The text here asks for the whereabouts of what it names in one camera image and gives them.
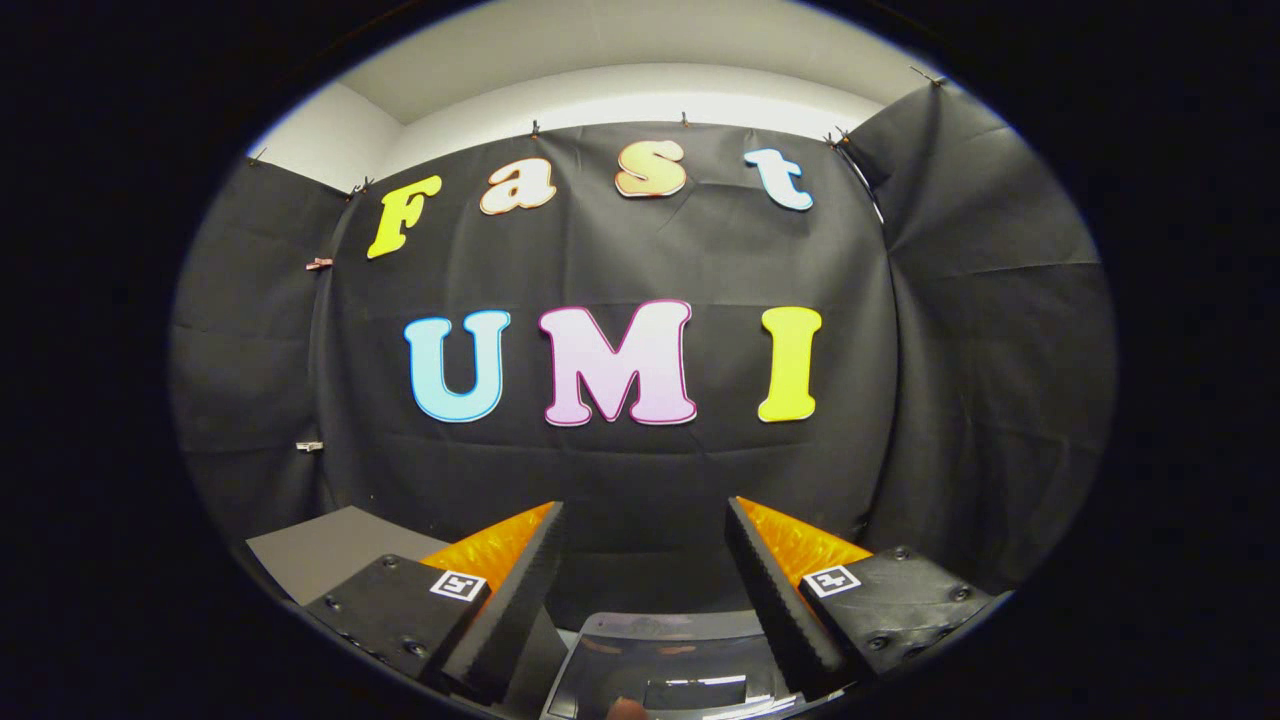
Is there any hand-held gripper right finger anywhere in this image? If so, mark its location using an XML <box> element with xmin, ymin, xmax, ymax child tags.
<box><xmin>724</xmin><ymin>496</ymin><xmax>1004</xmax><ymax>699</ymax></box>

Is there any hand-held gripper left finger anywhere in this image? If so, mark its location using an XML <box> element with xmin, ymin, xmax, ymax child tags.
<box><xmin>303</xmin><ymin>501</ymin><xmax>567</xmax><ymax>704</ymax></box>

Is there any dark grey washing machine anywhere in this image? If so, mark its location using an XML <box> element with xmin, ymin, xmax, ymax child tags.
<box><xmin>498</xmin><ymin>605</ymin><xmax>813</xmax><ymax>720</ymax></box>

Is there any black backdrop cloth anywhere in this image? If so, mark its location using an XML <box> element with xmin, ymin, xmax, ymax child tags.
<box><xmin>170</xmin><ymin>75</ymin><xmax>1116</xmax><ymax>633</ymax></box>

